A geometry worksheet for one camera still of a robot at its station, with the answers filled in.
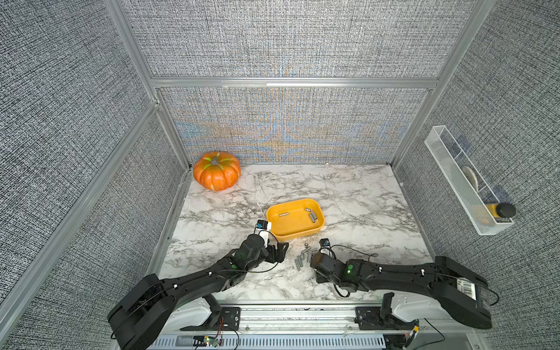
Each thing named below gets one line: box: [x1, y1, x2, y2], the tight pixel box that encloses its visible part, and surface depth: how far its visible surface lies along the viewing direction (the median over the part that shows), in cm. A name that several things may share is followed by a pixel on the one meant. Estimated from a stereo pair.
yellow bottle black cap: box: [485, 202, 517, 219], surface depth 63 cm
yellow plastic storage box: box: [266, 198, 326, 243], surface depth 102 cm
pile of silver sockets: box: [294, 242, 318, 272], surface depth 88 cm
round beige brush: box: [461, 166, 479, 192], surface depth 71 cm
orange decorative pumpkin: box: [193, 151, 241, 192], surface depth 105 cm
